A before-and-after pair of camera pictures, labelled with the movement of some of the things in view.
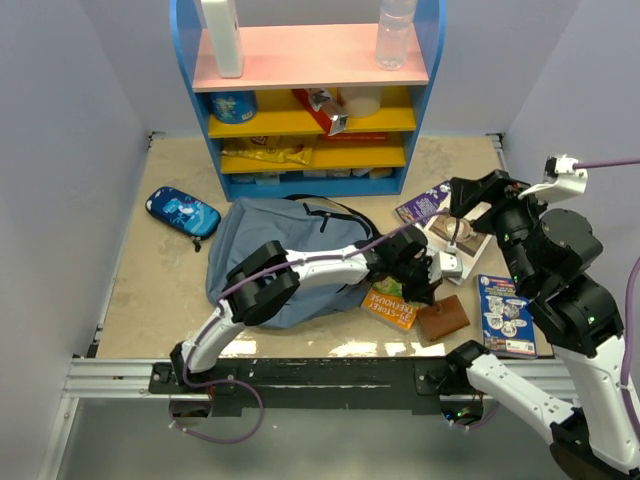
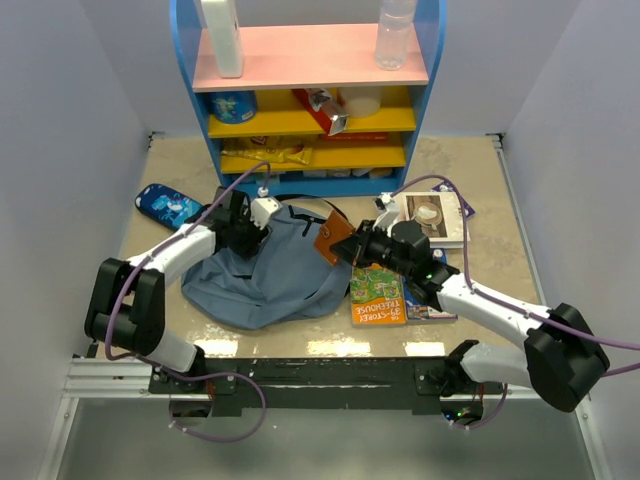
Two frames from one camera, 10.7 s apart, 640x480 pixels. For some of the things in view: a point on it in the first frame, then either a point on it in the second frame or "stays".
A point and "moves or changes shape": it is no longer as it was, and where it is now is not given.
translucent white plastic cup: [361, 102] stays
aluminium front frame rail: [129, 379] stays
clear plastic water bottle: [395, 22] stays
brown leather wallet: [441, 319] -> [333, 228]
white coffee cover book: [458, 236] -> [440, 213]
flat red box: [356, 136] stays
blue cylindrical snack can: [233, 106] stays
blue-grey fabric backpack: [296, 223] moves or changes shape
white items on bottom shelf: [276, 178] stays
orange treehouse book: [385, 298] moves or changes shape
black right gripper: [494, 186] -> [355, 248]
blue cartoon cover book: [508, 322] moves or changes shape
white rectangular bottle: [225, 35] stays
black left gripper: [424, 290] -> [258, 236]
